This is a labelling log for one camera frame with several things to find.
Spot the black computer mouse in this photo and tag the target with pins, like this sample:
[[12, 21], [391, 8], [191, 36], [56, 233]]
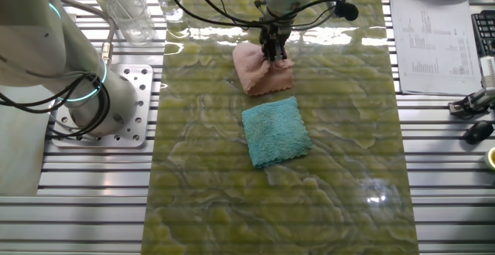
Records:
[[478, 131]]

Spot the teal fluffy cloth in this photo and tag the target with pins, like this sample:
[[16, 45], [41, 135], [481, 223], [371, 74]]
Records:
[[276, 131]]

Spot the yellow red stop button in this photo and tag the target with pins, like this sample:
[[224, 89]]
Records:
[[491, 158]]

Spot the white sheet with printed table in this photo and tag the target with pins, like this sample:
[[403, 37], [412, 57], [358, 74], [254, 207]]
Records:
[[433, 46]]

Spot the black computer keyboard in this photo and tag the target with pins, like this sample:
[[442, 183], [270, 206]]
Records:
[[485, 31]]

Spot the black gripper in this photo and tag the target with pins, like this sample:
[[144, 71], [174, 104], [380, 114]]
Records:
[[274, 36]]

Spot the green marbled table mat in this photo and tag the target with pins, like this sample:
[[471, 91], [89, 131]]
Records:
[[232, 208]]

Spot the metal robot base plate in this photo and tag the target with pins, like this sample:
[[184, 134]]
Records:
[[141, 92]]

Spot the black foam microphone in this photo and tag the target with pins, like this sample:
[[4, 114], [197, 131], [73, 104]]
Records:
[[347, 11]]

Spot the silver depth camera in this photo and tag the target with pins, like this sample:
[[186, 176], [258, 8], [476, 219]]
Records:
[[488, 73]]

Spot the pink fluffy cloth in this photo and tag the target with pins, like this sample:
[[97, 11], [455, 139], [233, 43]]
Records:
[[257, 77]]

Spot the small clear glass cup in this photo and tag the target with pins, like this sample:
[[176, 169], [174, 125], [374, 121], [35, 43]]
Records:
[[169, 4]]

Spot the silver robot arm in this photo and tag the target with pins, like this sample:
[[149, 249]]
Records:
[[96, 92]]

